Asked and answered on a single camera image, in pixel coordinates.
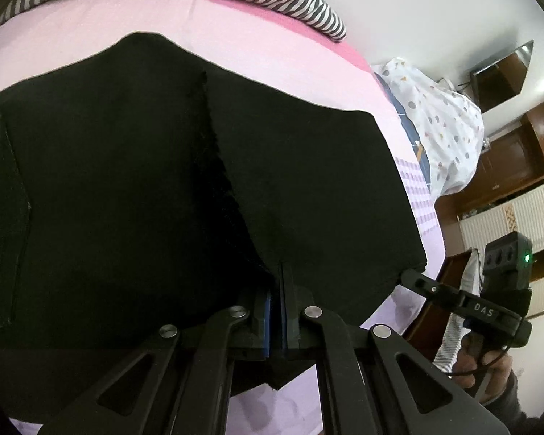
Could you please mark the white cover with coloured shapes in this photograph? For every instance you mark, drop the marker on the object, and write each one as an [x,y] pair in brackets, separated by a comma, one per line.
[439,122]

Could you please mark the brown wooden cabinet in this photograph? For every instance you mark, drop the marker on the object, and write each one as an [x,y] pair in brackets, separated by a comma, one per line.
[507,163]

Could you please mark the blue plaid cloth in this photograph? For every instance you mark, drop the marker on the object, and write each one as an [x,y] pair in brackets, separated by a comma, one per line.
[408,122]

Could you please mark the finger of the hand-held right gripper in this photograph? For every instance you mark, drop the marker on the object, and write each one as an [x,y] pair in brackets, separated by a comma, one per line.
[430,287]

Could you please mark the person's right hand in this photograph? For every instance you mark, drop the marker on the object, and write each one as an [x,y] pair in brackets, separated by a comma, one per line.
[501,369]

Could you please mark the black wall television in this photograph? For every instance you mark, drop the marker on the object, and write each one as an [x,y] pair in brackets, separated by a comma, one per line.
[498,81]

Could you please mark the person's right forearm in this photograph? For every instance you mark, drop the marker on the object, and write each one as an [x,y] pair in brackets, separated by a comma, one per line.
[517,405]

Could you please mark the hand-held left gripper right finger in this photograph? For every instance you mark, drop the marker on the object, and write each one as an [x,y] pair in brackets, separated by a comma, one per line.
[284,321]

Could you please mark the white panelled cabinet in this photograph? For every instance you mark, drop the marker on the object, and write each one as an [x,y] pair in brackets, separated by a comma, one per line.
[526,217]

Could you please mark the black pants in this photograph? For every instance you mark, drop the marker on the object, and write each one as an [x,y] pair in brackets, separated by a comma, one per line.
[118,190]

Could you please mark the grey white patterned cloth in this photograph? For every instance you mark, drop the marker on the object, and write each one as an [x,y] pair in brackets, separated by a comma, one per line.
[458,326]

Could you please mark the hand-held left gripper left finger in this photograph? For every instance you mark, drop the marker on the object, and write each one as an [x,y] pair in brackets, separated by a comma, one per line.
[266,326]

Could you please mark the striped grey white pillow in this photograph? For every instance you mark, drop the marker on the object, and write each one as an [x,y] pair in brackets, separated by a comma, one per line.
[299,4]

